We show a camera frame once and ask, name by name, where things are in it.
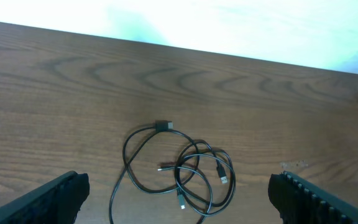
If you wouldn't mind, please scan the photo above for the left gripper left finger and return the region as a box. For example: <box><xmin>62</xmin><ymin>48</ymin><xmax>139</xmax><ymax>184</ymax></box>
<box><xmin>0</xmin><ymin>171</ymin><xmax>90</xmax><ymax>224</ymax></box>

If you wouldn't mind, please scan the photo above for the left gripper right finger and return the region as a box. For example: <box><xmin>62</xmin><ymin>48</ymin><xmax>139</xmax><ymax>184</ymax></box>
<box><xmin>268</xmin><ymin>171</ymin><xmax>358</xmax><ymax>224</ymax></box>

